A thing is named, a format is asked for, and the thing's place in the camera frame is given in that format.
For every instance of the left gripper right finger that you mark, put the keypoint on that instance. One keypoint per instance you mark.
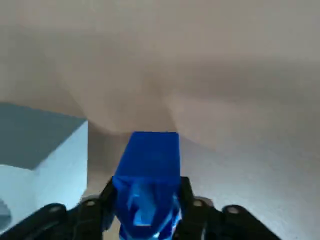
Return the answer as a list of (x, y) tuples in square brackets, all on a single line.
[(220, 225)]

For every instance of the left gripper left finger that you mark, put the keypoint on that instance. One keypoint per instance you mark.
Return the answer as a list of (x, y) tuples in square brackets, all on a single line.
[(62, 222)]

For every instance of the grey block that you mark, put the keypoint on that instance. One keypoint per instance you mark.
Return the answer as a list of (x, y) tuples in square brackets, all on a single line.
[(50, 162)]

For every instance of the blue toy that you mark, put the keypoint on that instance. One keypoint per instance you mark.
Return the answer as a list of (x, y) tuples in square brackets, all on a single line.
[(150, 162)]

